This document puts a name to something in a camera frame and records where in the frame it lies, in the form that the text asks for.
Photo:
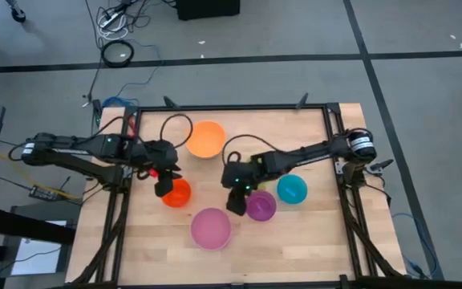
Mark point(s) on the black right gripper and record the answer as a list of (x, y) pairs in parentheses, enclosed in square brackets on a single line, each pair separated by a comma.
[(241, 172)]

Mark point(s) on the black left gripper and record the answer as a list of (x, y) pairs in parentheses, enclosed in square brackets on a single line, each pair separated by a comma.
[(159, 154)]

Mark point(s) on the small red-orange plastic bowl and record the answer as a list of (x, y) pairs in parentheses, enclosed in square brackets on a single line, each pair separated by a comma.
[(181, 194)]

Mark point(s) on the small purple plastic bowl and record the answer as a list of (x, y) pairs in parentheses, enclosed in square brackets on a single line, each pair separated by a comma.
[(262, 206)]

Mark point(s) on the large pink plastic bowl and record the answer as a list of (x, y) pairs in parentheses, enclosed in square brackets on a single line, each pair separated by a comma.
[(211, 229)]

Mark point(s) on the small teal plastic bowl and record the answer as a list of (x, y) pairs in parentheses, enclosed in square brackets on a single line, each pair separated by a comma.
[(292, 189)]

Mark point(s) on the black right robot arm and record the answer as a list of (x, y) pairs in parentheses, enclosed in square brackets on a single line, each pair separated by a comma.
[(311, 154)]

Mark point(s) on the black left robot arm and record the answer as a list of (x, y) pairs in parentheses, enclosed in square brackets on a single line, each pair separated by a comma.
[(74, 150)]

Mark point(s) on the large orange plastic bowl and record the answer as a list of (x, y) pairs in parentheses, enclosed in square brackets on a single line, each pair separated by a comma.
[(205, 139)]

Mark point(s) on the small black electronics box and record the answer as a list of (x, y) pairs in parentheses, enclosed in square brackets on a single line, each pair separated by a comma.
[(42, 193)]

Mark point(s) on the grey cabinet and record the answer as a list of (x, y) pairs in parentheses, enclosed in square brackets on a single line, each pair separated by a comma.
[(34, 249)]

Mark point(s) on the white power strip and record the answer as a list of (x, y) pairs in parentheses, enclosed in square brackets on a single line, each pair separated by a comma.
[(108, 20)]

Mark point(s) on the black chair caster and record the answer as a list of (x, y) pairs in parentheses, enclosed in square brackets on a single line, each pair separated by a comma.
[(17, 15)]

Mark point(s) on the black aluminium table frame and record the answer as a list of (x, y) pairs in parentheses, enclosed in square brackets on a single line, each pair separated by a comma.
[(235, 107)]

